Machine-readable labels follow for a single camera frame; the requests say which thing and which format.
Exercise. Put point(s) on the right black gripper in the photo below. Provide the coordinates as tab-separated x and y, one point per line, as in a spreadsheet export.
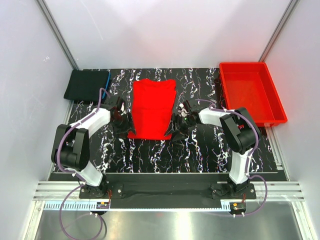
184	133

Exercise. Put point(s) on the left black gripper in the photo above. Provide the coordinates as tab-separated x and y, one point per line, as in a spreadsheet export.
128	127

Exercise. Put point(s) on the red t shirt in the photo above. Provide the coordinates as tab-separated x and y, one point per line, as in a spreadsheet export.
152	108

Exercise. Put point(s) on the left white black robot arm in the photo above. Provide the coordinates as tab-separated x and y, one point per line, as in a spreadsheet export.
71	146

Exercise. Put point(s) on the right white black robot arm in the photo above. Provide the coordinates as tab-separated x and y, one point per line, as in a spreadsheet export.
241	133

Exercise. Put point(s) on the folded black t shirt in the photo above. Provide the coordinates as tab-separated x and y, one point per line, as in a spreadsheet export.
85	85

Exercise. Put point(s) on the left small electronics board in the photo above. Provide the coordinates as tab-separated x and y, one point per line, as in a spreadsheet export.
103	205

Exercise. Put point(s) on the small electronics board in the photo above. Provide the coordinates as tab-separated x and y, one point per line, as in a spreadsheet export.
238	206
103	205

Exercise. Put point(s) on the red plastic bin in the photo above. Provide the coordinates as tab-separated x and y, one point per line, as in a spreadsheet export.
250	85

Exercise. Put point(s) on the right small electronics board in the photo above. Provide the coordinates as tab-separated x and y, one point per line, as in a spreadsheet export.
238	206

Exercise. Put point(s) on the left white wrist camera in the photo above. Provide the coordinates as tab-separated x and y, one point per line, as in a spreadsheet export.
123	108

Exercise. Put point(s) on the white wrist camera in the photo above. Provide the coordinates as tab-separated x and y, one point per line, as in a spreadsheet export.
123	108
182	111

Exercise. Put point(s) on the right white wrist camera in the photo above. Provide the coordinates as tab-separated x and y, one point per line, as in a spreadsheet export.
182	111

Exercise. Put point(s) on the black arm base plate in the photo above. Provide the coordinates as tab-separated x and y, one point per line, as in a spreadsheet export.
163	177

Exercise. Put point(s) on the aluminium table edge rail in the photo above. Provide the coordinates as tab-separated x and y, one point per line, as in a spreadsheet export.
257	191

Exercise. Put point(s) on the white slotted cable duct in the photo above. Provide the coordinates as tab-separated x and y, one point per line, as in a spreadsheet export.
55	205

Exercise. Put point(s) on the left aluminium frame post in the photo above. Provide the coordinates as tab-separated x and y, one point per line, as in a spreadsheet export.
57	33

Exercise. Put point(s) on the aluminium frame post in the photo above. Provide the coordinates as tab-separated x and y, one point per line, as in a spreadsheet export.
57	33
289	10

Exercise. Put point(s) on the right aluminium frame post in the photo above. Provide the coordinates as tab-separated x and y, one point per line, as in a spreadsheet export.
289	10

